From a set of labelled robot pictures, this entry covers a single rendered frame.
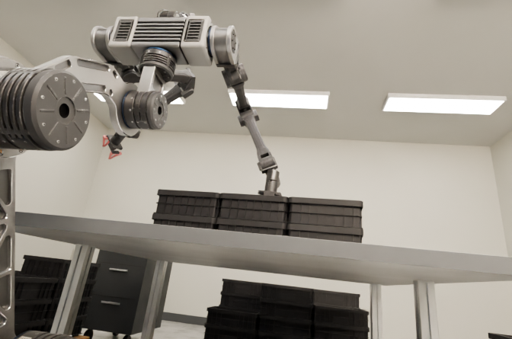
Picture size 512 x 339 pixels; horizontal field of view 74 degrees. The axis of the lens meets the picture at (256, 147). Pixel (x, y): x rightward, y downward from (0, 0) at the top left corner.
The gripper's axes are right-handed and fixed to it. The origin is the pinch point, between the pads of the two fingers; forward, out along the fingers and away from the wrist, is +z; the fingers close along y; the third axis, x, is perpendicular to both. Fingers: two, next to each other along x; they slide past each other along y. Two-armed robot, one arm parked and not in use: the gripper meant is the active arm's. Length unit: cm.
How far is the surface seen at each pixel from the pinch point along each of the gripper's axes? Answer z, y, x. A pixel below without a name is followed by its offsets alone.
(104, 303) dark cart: 59, 147, -127
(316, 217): 1.2, -21.8, 7.8
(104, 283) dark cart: 45, 151, -126
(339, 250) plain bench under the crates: 20, -30, 57
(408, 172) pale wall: -163, -128, -345
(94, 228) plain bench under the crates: 24, 35, 62
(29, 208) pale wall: -19, 341, -208
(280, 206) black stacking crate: -1.5, -6.8, 7.9
